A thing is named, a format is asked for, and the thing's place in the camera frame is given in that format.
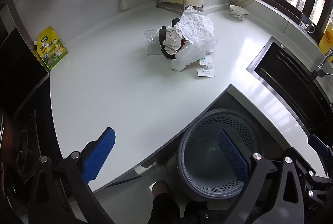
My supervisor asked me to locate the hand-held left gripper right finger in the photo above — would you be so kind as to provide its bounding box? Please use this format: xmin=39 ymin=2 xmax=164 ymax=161
xmin=218 ymin=129 xmax=310 ymax=224

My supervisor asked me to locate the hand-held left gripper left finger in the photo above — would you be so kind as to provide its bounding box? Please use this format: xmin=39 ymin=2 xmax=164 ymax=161
xmin=29 ymin=127 xmax=116 ymax=224

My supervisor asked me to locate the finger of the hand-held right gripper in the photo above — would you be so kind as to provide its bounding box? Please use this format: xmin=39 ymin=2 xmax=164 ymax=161
xmin=307 ymin=134 xmax=333 ymax=170

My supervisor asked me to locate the grey perforated trash basket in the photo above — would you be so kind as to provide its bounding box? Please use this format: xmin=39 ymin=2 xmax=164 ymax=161
xmin=166 ymin=109 xmax=261 ymax=200

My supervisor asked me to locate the small white packet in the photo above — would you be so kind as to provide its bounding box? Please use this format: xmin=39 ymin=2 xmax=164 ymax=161
xmin=196 ymin=54 xmax=216 ymax=77

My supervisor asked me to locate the white plastic bag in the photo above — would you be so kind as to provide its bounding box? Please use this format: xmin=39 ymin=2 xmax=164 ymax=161
xmin=169 ymin=37 xmax=219 ymax=72

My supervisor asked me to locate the clear plastic cup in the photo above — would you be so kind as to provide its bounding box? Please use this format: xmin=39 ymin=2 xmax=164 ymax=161
xmin=144 ymin=29 xmax=163 ymax=56

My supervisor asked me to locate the white paper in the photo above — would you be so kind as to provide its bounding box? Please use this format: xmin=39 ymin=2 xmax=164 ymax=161
xmin=163 ymin=5 xmax=215 ymax=54

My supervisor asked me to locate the black kitchen sink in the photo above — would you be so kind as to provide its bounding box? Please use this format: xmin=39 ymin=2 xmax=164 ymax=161
xmin=246 ymin=36 xmax=333 ymax=136

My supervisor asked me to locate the person's dark trouser leg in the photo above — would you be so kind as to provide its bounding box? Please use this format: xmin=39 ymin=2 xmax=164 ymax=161
xmin=147 ymin=181 xmax=209 ymax=224

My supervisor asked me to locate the chrome faucet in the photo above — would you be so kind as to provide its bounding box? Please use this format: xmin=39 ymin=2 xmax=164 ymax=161
xmin=311 ymin=50 xmax=333 ymax=81

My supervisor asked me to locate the yellow oil bottle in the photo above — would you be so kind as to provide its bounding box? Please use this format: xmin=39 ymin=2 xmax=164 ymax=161
xmin=319 ymin=25 xmax=333 ymax=62

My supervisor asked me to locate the yellow seasoning pouch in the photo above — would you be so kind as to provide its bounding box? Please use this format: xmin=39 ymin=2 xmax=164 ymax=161
xmin=33 ymin=26 xmax=69 ymax=70

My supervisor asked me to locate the black gas stove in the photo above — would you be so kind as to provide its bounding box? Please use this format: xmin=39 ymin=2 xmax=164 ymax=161
xmin=0 ymin=3 xmax=63 ymax=214

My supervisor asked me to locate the clear glass mug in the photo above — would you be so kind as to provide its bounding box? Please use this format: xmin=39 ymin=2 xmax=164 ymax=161
xmin=299 ymin=13 xmax=316 ymax=34

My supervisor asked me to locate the dark grey cloth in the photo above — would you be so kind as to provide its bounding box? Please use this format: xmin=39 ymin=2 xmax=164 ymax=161
xmin=157 ymin=18 xmax=188 ymax=59

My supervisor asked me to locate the white patterned bowl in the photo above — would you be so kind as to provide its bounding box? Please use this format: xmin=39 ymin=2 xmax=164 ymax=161
xmin=229 ymin=5 xmax=249 ymax=21

